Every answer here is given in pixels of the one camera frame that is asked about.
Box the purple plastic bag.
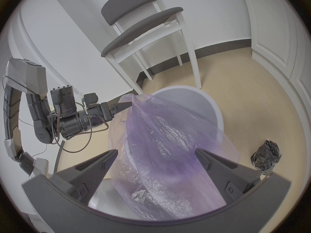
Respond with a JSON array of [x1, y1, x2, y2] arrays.
[[108, 94, 241, 221]]

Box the white wardrobe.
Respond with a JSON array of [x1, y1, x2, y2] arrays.
[[239, 0, 311, 140]]

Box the white trash bin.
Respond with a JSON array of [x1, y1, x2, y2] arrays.
[[87, 86, 224, 219]]

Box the white chair grey cushions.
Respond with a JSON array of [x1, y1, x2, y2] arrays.
[[101, 0, 202, 95]]

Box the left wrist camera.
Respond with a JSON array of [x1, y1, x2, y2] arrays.
[[81, 92, 99, 109]]

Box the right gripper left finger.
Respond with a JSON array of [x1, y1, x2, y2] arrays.
[[51, 149, 119, 204]]

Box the black cable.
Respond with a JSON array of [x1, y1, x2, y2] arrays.
[[52, 120, 110, 153]]

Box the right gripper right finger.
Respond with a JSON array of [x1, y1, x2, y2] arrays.
[[195, 148, 262, 206]]

